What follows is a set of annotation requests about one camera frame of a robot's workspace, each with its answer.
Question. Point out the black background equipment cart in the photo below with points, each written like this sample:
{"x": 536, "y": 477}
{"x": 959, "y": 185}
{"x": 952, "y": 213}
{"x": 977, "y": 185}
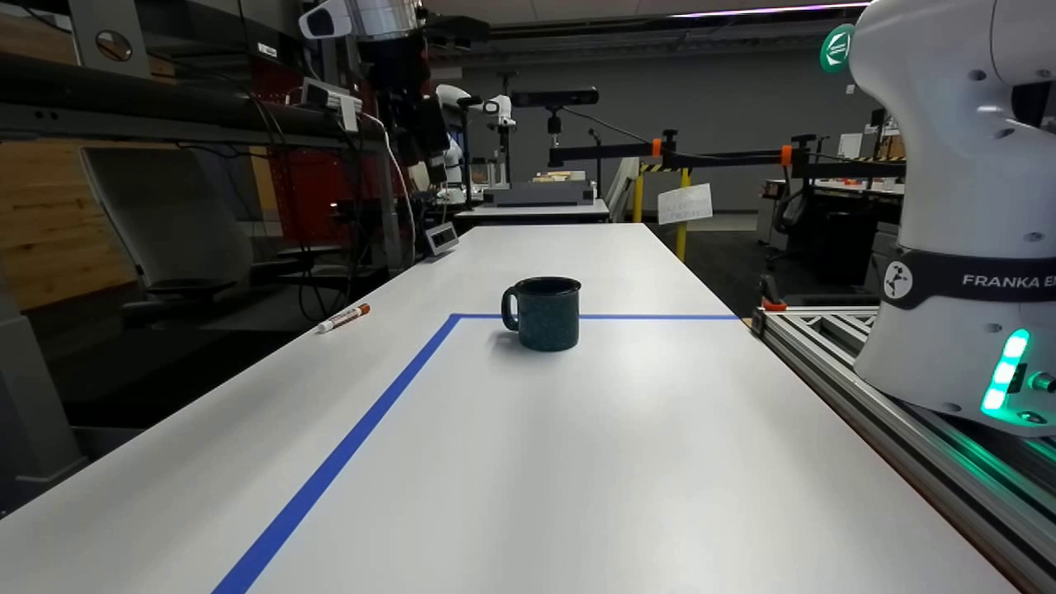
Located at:
{"x": 819, "y": 232}

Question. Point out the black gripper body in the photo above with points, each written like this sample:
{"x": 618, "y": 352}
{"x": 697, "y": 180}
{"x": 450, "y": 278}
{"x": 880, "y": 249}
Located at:
{"x": 396, "y": 69}

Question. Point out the grey background table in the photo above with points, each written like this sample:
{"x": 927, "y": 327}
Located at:
{"x": 528, "y": 207}

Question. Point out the white paper sign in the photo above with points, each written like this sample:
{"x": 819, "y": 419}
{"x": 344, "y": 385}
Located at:
{"x": 684, "y": 202}

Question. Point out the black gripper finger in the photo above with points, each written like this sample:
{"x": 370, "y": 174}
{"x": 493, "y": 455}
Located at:
{"x": 416, "y": 136}
{"x": 440, "y": 136}

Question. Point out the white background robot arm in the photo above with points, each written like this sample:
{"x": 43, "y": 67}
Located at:
{"x": 453, "y": 133}

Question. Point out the black stereo camera bar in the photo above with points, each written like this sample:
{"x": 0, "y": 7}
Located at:
{"x": 555, "y": 98}

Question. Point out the dark green enamel mug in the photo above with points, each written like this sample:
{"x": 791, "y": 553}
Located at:
{"x": 545, "y": 313}

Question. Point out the aluminium rail base frame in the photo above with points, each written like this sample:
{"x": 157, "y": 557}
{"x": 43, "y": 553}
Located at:
{"x": 911, "y": 440}

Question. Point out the black camera boom orange joints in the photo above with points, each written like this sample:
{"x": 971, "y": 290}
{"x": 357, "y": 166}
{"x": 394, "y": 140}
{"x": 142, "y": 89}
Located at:
{"x": 746, "y": 155}

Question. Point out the white power box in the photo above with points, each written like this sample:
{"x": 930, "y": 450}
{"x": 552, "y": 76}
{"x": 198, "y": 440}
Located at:
{"x": 330, "y": 104}

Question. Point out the dark metal shelf beam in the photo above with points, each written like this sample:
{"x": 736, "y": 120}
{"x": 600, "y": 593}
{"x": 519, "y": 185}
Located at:
{"x": 168, "y": 111}

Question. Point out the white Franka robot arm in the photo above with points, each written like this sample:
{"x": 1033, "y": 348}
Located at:
{"x": 975, "y": 166}

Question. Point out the wooden panel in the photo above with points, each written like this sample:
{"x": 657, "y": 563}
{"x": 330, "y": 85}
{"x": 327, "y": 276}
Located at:
{"x": 50, "y": 227}

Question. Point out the small grey display device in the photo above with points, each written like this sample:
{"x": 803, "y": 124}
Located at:
{"x": 440, "y": 234}

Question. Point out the green round wall sign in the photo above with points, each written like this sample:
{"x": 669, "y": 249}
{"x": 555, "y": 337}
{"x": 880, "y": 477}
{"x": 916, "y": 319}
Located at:
{"x": 836, "y": 46}

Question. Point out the yellow post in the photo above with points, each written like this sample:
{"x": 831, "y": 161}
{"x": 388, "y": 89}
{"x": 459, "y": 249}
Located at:
{"x": 684, "y": 234}
{"x": 637, "y": 200}

